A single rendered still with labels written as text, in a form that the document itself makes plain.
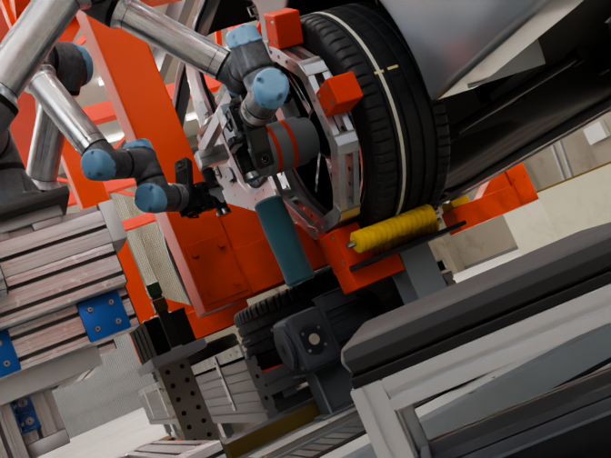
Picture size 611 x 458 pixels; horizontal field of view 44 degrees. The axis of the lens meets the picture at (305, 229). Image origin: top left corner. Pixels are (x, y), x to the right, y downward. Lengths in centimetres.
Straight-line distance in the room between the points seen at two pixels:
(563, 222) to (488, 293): 790
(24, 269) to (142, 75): 115
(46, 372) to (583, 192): 767
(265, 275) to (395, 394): 180
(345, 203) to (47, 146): 84
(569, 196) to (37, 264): 755
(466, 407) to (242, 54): 90
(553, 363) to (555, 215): 671
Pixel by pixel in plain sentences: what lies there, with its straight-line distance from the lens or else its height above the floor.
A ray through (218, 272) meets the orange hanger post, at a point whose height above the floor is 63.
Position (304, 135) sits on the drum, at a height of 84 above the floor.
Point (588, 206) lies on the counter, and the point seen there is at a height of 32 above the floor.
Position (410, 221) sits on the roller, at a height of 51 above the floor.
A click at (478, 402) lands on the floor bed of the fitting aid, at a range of 174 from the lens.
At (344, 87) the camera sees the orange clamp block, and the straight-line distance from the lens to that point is 183.
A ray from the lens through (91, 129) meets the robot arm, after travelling 192.
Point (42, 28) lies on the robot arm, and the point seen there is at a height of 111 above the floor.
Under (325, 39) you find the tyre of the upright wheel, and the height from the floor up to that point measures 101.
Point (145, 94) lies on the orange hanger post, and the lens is 257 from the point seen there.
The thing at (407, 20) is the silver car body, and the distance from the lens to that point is 188.
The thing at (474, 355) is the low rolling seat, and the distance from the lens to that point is 68.
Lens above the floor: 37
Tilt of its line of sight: 6 degrees up
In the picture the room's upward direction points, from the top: 23 degrees counter-clockwise
